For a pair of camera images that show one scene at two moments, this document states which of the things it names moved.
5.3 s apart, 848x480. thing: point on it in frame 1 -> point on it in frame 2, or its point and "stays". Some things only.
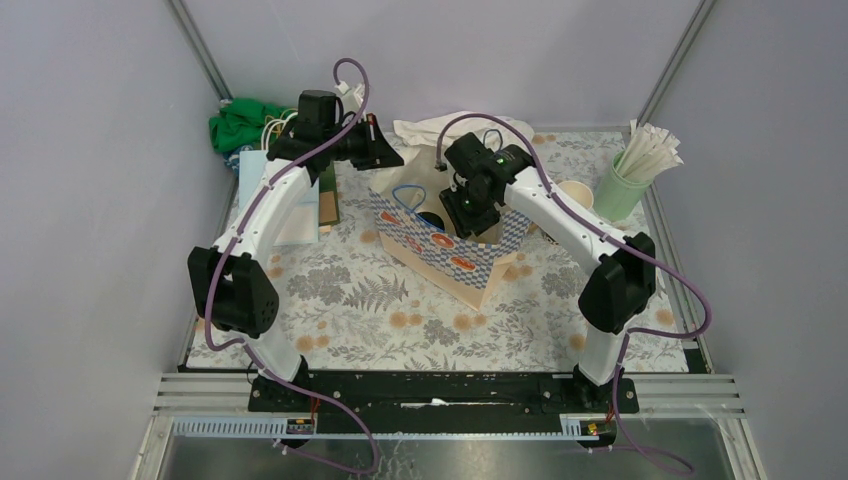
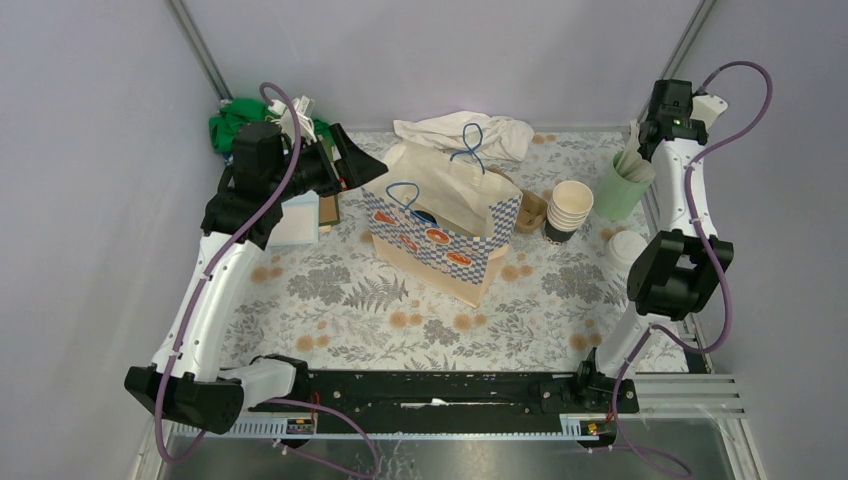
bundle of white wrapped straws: x=650 y=150 stays
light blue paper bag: x=302 y=224 stays
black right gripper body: x=467 y=210 -> x=642 y=147
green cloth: x=240 y=123 stays
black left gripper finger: x=380 y=152 -> x=354 y=166
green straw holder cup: x=619 y=194 stays
